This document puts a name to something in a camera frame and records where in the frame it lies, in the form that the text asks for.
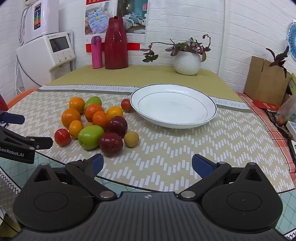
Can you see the large cardboard box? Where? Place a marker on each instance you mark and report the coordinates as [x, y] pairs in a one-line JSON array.
[[261, 81]]

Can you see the white water purifier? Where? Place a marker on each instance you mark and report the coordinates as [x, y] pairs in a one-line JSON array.
[[46, 20]]

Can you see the white water dispenser with screen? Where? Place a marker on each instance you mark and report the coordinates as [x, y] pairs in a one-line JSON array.
[[34, 58]]

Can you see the red tomato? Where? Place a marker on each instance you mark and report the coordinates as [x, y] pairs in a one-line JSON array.
[[126, 105]]

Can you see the red thermos jug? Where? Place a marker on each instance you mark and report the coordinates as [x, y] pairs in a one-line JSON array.
[[115, 46]]

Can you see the clear plastic bag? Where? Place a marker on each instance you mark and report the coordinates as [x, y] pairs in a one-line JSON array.
[[288, 109]]

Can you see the potted plant white ribbed pot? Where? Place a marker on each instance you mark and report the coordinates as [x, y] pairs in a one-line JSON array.
[[186, 62]]

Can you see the red apple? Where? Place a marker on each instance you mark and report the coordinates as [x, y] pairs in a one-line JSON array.
[[62, 137]]

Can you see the white plate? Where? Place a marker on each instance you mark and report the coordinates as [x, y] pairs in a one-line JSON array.
[[175, 104]]

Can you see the olive green table mat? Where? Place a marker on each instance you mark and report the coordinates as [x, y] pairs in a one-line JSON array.
[[150, 76]]

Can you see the yellow orange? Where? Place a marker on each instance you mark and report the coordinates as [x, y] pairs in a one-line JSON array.
[[114, 112]]

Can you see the wall calendar poster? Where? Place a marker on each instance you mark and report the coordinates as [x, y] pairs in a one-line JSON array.
[[136, 14]]

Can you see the beige chevron table mat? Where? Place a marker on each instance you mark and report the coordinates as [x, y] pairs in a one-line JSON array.
[[185, 150]]

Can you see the green box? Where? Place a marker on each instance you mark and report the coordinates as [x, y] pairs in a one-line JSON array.
[[293, 83]]

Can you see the dark purple plant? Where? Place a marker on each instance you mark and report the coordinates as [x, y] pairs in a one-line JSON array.
[[281, 58]]

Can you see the teal tablecloth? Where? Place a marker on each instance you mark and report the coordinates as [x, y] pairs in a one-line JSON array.
[[285, 208]]

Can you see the red envelope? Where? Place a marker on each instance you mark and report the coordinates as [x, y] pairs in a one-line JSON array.
[[266, 105]]

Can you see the dark red plum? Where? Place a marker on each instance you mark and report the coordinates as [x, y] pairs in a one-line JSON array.
[[117, 126], [111, 143]]

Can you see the round green fruit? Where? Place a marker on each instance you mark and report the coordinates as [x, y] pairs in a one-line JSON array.
[[90, 137]]

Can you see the tan longan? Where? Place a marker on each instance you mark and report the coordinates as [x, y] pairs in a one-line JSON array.
[[131, 139], [88, 124]]

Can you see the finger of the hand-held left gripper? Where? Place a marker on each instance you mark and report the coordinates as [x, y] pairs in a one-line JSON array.
[[39, 141], [13, 118]]

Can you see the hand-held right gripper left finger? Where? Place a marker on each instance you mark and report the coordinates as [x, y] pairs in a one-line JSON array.
[[99, 162]]

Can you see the pink bottle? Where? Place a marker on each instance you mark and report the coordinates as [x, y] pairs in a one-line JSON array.
[[96, 55]]

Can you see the red plaid cloth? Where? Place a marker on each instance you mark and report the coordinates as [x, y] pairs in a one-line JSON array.
[[259, 113]]

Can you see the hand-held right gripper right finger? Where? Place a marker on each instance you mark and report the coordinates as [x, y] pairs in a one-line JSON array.
[[201, 165]]

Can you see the small orange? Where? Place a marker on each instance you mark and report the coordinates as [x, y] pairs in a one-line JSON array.
[[75, 128]]

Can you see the large blue round wall decoration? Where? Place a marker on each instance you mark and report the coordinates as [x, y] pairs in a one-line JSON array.
[[292, 39]]

